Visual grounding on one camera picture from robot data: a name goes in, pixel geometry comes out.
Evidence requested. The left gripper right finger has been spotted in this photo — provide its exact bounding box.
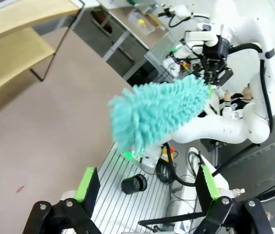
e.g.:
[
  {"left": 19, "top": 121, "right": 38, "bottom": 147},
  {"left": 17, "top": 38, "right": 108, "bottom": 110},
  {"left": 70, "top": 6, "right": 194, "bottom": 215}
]
[{"left": 195, "top": 163, "right": 274, "bottom": 234}]

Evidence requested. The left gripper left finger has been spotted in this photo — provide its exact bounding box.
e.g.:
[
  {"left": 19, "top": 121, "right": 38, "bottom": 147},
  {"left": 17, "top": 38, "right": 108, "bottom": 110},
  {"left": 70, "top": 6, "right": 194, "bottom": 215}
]
[{"left": 21, "top": 167, "right": 101, "bottom": 234}]

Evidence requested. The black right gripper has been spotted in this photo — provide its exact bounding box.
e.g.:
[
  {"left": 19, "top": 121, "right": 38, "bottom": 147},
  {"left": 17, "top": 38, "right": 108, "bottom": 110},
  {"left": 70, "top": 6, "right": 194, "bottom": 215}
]
[{"left": 200, "top": 35, "right": 229, "bottom": 97}]

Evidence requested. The teal microfiber duster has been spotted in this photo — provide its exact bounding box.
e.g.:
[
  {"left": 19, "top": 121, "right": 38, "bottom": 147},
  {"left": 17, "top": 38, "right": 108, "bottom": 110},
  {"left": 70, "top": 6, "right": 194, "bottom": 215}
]
[{"left": 107, "top": 74, "right": 214, "bottom": 159}]

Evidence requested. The small clear bottle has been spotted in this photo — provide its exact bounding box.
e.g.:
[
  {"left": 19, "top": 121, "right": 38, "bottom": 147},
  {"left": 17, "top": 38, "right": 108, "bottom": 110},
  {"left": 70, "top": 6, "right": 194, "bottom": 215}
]
[{"left": 232, "top": 187, "right": 246, "bottom": 197}]

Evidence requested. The person in black white top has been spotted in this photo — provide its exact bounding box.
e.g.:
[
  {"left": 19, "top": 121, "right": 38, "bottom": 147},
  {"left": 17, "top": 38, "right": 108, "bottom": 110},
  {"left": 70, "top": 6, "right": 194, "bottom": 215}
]
[{"left": 219, "top": 84, "right": 256, "bottom": 120}]

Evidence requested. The black cylindrical cap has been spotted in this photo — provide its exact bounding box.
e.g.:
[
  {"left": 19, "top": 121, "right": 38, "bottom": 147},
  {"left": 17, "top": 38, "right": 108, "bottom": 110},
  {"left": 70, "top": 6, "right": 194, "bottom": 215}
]
[{"left": 121, "top": 173, "right": 148, "bottom": 195}]

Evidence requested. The black metal rod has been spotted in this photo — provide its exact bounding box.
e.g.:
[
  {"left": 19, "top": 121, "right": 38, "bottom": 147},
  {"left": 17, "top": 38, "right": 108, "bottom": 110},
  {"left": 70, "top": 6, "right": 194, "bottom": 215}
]
[{"left": 138, "top": 211, "right": 204, "bottom": 227}]

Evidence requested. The yellow emergency stop box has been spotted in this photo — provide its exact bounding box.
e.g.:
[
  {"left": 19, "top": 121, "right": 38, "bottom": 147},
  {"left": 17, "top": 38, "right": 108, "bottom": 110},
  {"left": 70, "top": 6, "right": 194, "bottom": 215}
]
[{"left": 160, "top": 145, "right": 178, "bottom": 163}]

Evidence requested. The clear plastic box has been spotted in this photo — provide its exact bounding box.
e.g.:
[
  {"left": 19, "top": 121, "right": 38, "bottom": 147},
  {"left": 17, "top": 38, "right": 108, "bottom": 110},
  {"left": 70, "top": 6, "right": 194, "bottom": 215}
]
[{"left": 127, "top": 11, "right": 157, "bottom": 35}]

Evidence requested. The grey metal cabinet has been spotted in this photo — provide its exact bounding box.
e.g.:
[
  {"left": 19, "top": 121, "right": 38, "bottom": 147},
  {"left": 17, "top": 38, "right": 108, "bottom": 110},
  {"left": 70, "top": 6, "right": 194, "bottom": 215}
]
[{"left": 73, "top": 6, "right": 153, "bottom": 82}]

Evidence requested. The short black corrugated cable hose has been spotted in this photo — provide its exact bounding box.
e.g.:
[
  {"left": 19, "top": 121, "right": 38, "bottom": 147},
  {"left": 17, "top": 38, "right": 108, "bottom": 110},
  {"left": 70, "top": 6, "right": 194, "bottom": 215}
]
[{"left": 164, "top": 142, "right": 198, "bottom": 188}]

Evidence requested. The thin black cable bundle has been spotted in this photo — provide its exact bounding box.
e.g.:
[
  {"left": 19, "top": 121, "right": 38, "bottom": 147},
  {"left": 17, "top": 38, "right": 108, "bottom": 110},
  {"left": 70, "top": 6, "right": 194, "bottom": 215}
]
[{"left": 155, "top": 159, "right": 178, "bottom": 184}]

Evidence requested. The long black corrugated cable hose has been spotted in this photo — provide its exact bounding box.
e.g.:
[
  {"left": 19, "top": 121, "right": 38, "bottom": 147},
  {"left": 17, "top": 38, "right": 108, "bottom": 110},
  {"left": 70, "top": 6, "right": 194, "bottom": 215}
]
[{"left": 212, "top": 42, "right": 275, "bottom": 177}]

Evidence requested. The white camera on mount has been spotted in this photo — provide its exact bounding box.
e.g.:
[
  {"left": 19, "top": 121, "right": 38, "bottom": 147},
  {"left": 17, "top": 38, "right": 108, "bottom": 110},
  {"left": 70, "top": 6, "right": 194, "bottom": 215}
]
[{"left": 157, "top": 4, "right": 210, "bottom": 28}]

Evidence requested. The wooden shelf black metal frame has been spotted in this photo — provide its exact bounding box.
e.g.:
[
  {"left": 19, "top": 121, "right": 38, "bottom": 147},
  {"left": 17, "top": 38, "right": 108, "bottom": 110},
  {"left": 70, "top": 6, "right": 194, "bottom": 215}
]
[{"left": 0, "top": 0, "right": 86, "bottom": 103}]

